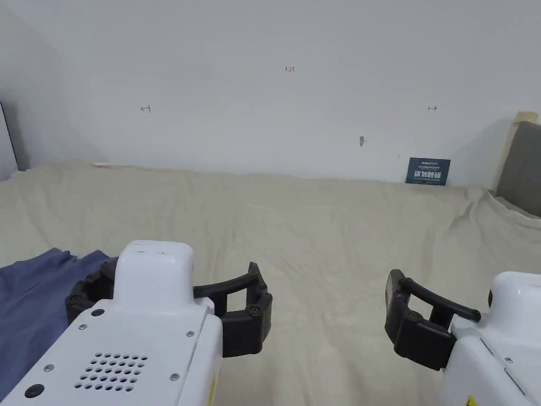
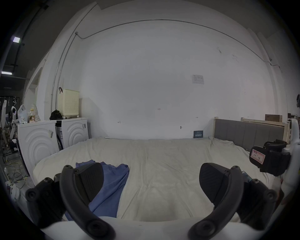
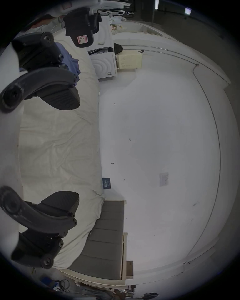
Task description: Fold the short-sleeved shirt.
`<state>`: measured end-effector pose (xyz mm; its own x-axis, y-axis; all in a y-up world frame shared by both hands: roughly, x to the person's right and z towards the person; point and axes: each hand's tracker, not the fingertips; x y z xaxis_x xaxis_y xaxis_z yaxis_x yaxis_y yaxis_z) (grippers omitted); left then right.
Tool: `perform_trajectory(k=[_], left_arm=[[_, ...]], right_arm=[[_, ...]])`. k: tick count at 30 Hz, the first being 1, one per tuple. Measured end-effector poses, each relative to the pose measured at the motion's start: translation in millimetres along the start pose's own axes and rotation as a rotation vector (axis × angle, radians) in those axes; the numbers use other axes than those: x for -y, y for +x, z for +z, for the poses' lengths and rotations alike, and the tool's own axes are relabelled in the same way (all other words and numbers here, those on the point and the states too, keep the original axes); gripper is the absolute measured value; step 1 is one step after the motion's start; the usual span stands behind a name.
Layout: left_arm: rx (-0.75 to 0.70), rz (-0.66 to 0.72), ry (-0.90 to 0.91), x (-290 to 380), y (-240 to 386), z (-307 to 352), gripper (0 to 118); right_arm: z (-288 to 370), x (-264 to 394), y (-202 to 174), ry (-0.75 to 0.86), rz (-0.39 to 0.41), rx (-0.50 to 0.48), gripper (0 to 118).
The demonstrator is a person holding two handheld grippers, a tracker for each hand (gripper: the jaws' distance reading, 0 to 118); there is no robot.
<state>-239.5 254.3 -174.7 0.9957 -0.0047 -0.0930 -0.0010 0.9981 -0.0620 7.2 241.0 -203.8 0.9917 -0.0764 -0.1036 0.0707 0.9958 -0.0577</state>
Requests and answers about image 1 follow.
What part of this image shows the dark blue shirt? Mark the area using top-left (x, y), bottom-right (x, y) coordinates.
top-left (0, 248), bottom-right (120, 399)

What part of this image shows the grey padded headboard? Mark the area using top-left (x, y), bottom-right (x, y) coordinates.
top-left (491, 111), bottom-right (541, 219)

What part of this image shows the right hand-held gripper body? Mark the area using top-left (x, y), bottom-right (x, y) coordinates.
top-left (439, 271), bottom-right (541, 406)

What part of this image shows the dark blue sign card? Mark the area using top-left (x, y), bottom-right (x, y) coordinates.
top-left (405, 157), bottom-right (452, 186)

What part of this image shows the bed with beige sheet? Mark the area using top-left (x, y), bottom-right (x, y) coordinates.
top-left (0, 158), bottom-right (541, 406)

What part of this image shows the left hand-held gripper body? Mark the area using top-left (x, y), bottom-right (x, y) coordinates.
top-left (0, 239), bottom-right (225, 406)

